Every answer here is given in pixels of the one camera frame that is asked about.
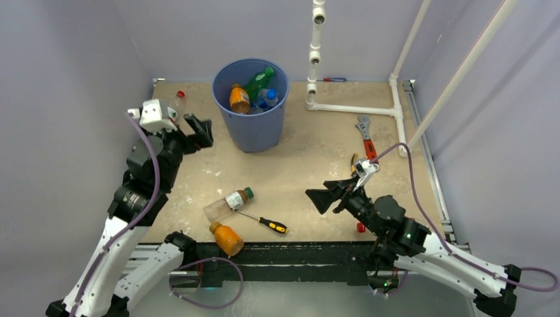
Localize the red handled adjustable wrench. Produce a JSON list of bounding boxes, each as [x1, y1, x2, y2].
[[355, 115, 377, 160]]

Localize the yellow handled pliers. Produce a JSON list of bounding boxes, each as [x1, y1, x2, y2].
[[350, 153, 357, 174]]

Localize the black yellow screwdriver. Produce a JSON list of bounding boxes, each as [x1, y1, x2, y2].
[[236, 210, 288, 234]]

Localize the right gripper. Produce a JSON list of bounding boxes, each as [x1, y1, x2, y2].
[[305, 174, 380, 236]]

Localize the green cap tea bottle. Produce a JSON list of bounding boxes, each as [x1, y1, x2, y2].
[[203, 187, 254, 223]]

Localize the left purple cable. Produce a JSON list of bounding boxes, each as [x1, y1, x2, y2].
[[69, 114, 162, 317]]

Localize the white PVC pipe frame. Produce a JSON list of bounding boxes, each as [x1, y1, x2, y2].
[[305, 0, 519, 148]]

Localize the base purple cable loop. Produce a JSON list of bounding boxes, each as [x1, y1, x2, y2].
[[168, 257, 244, 311]]

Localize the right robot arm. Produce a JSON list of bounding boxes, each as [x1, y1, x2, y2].
[[305, 178, 521, 316]]

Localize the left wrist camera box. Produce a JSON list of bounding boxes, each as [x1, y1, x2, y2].
[[127, 98, 178, 133]]

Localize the red cap clear bottle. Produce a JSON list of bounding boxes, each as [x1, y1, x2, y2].
[[357, 223, 366, 233]]

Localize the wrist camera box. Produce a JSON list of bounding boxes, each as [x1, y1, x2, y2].
[[352, 158, 380, 192], [127, 98, 178, 133]]

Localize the orange pouch gold cap bottle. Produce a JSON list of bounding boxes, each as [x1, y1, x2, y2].
[[229, 83, 250, 114]]

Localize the orange juice bottle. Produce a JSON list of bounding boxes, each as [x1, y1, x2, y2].
[[209, 221, 244, 257]]

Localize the red label clear bottle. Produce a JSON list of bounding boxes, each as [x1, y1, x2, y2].
[[168, 90, 186, 124]]

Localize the small Pepsi bottle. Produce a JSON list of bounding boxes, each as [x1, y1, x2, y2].
[[256, 88, 278, 111]]

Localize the blue plastic bin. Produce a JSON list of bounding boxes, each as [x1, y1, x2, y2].
[[211, 57, 291, 153]]

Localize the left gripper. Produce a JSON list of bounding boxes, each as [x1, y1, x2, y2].
[[139, 113, 213, 189]]

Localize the green plastic bottle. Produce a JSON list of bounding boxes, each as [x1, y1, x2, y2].
[[244, 66, 275, 100]]

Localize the red blue screwdriver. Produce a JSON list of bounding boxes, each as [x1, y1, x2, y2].
[[320, 77, 347, 83]]

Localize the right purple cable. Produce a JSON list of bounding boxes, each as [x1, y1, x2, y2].
[[372, 142, 559, 293]]

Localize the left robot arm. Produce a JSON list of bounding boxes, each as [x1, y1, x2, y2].
[[46, 112, 213, 316]]

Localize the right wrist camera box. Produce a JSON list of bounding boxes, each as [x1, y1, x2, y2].
[[352, 158, 380, 192]]

